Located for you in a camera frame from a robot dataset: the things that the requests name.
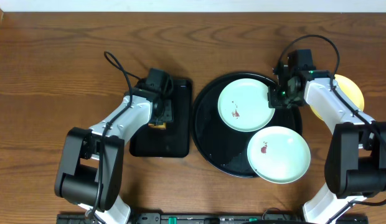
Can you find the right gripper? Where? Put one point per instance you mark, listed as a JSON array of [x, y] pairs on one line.
[[273, 101]]

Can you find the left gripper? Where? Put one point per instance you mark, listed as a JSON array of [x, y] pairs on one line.
[[167, 112]]

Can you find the yellow sponge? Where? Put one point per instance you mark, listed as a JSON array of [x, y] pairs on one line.
[[157, 126]]

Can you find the light green plate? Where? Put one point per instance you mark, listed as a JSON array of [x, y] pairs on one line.
[[243, 105], [278, 154]]

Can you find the yellow plate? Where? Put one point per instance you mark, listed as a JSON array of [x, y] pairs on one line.
[[351, 90]]

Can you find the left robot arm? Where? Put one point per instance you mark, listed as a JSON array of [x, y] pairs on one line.
[[91, 165]]

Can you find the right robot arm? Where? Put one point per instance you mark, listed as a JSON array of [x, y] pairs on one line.
[[355, 167]]

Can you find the rectangular black tray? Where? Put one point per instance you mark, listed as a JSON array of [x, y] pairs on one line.
[[173, 139]]

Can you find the round black tray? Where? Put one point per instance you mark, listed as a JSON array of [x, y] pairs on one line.
[[222, 146]]

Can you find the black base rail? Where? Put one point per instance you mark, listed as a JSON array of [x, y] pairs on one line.
[[158, 218]]

